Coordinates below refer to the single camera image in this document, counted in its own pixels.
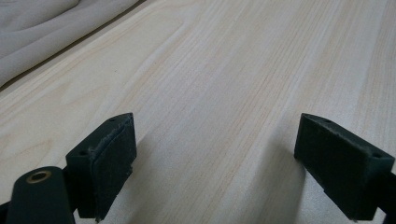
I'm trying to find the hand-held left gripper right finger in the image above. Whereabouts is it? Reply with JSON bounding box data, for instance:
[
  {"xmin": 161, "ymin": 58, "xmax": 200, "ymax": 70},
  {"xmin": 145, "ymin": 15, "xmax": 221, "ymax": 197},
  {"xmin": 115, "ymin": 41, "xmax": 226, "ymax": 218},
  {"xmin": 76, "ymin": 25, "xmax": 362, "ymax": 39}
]
[{"xmin": 293, "ymin": 113, "xmax": 396, "ymax": 221}]

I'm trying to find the grey cloth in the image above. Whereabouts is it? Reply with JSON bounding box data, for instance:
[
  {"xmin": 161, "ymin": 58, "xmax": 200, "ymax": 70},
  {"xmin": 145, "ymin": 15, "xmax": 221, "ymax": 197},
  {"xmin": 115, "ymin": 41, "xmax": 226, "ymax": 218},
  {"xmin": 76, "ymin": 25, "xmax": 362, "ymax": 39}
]
[{"xmin": 0, "ymin": 0, "xmax": 139, "ymax": 88}]

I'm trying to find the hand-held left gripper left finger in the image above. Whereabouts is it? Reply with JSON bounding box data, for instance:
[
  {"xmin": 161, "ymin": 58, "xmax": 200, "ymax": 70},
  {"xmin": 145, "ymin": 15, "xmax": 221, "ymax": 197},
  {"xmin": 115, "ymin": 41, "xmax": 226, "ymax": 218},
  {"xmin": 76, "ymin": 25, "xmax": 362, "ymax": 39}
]
[{"xmin": 65, "ymin": 112, "xmax": 137, "ymax": 222}]

